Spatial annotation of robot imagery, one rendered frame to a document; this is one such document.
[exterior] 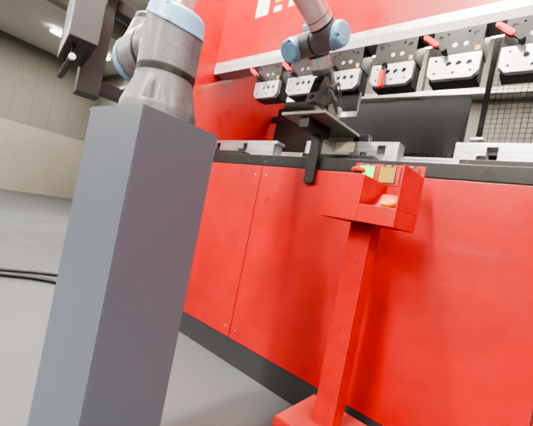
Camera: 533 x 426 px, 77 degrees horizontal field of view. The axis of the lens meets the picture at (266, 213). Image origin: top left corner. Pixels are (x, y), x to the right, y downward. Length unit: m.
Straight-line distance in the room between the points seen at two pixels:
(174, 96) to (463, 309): 0.87
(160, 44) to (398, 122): 1.41
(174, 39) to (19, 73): 9.47
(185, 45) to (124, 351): 0.58
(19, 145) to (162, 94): 9.37
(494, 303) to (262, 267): 0.76
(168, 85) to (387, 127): 1.40
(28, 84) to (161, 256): 9.60
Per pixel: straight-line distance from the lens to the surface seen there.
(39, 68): 10.30
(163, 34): 0.73
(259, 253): 1.35
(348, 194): 0.87
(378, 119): 1.94
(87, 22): 1.91
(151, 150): 0.62
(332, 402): 1.00
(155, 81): 0.70
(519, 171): 1.05
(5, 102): 9.98
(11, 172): 9.98
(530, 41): 1.30
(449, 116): 1.84
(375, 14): 1.53
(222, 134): 2.04
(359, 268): 0.90
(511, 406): 1.08
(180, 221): 0.68
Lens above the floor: 0.63
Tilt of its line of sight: level
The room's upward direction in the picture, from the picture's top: 11 degrees clockwise
